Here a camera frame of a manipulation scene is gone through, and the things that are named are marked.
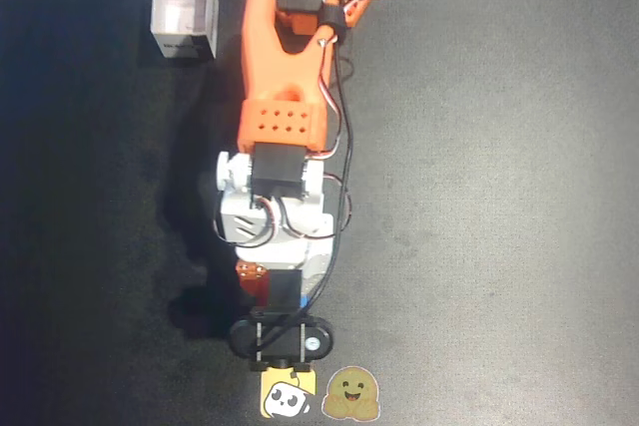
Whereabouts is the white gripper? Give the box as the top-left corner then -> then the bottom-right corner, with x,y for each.
218,195 -> 336,309

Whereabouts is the yellow robot mascot sticker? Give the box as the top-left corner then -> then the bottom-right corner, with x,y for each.
260,365 -> 318,419

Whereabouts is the hugging face emoji sticker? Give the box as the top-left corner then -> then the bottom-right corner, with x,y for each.
320,365 -> 381,420

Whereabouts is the open white cardboard box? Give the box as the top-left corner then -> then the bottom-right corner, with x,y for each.
148,0 -> 221,61

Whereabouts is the gripper servo wire bundle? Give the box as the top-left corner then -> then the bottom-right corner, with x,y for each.
213,195 -> 297,249

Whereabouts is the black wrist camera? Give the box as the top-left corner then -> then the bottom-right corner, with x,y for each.
228,306 -> 337,373

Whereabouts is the black camera cable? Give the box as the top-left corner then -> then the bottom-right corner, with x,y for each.
259,16 -> 356,348

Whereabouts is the arm servo wire bundle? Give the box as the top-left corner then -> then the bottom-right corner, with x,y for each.
316,0 -> 401,160

